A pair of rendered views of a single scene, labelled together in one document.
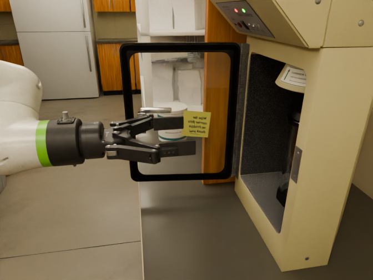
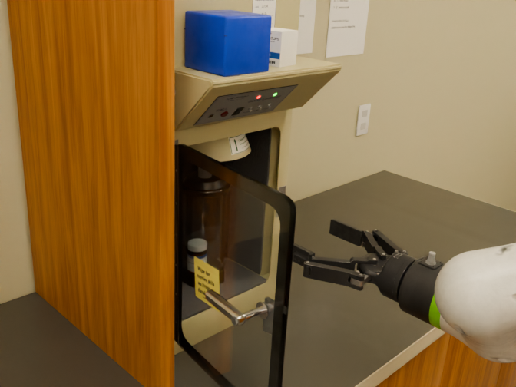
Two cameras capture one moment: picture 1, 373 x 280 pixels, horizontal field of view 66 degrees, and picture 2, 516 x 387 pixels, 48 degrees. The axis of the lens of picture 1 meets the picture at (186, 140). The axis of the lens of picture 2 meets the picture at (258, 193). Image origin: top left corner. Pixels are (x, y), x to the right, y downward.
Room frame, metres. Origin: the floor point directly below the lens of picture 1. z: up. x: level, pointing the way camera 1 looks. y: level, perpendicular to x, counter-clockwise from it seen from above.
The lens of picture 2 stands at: (1.20, 0.72, 1.68)
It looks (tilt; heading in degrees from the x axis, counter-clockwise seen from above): 21 degrees down; 234
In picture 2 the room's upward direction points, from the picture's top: 3 degrees clockwise
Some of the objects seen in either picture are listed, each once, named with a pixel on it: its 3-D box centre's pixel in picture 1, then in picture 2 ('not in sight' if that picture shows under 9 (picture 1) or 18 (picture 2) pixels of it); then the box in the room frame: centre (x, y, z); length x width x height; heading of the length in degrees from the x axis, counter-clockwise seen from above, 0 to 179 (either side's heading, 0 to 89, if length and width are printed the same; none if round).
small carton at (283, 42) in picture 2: not in sight; (277, 47); (0.57, -0.13, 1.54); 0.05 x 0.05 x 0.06; 18
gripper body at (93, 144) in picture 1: (107, 139); (386, 271); (0.54, 0.16, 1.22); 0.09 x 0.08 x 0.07; 100
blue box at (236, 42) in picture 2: not in sight; (227, 41); (0.68, -0.11, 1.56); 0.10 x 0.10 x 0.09; 10
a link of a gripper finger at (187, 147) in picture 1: (177, 148); (345, 232); (0.49, 0.02, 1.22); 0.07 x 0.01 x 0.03; 100
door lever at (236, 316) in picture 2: not in sight; (234, 304); (0.78, 0.09, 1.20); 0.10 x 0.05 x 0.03; 93
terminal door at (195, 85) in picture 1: (181, 118); (223, 283); (0.75, 0.02, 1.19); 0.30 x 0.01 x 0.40; 93
